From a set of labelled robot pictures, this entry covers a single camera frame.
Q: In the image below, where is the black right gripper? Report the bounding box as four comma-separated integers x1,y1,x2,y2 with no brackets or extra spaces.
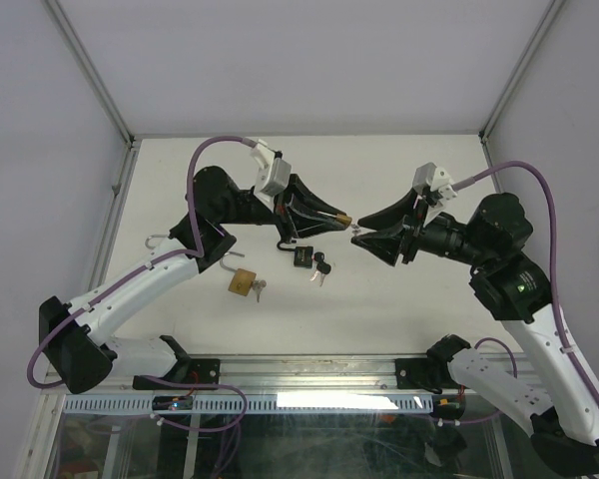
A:
351,187,493,269

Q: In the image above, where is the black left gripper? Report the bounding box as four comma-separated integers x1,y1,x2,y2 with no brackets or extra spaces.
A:
218,176,348,245

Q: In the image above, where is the small brass padlock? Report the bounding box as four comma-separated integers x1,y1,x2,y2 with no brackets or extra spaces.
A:
312,212,352,231

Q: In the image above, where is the black padlock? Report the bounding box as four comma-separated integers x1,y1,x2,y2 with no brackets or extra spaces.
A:
276,240,314,269

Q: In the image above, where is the black headed key pair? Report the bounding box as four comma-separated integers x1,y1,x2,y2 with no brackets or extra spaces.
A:
310,251,332,286

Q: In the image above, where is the silver key bunch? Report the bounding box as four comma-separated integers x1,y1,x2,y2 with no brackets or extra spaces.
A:
251,279,267,302

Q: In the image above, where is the medium brass padlock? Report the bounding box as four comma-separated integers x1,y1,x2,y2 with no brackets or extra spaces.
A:
219,251,257,297

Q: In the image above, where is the large brass padlock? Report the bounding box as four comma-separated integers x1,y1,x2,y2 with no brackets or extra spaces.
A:
144,235,172,252

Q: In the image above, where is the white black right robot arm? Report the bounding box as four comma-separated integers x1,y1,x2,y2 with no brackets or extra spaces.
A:
351,191,599,477

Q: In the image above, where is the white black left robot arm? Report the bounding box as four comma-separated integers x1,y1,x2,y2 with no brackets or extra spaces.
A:
39,166,351,394

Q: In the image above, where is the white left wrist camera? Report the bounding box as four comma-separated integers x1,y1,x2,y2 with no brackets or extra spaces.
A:
250,139,292,211

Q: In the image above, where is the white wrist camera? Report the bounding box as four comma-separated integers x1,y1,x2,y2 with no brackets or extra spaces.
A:
250,139,292,211
412,162,457,226

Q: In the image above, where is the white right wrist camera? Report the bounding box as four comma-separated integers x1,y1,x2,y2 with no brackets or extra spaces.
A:
412,162,457,226

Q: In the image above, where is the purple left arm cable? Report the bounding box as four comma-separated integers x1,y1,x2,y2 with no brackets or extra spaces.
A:
27,135,256,389

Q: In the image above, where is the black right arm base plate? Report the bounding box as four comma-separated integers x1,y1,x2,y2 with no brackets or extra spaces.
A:
394,357,443,394

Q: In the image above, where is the aluminium mounting rail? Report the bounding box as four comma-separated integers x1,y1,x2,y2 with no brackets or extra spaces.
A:
27,347,459,394

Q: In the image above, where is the white slotted cable duct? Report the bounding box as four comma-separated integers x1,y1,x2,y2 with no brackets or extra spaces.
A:
64,391,433,415

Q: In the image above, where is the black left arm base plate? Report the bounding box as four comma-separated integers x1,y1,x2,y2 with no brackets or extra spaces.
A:
132,357,221,390

